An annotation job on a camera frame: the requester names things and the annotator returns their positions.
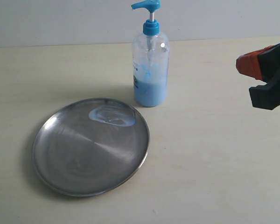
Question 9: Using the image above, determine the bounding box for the blue soap puddle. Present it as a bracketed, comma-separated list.
[88, 105, 136, 127]

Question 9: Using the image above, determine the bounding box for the round stainless steel plate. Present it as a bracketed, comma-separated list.
[32, 98, 150, 197]

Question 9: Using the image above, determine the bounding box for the blue pump soap bottle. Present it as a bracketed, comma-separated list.
[131, 0, 170, 107]

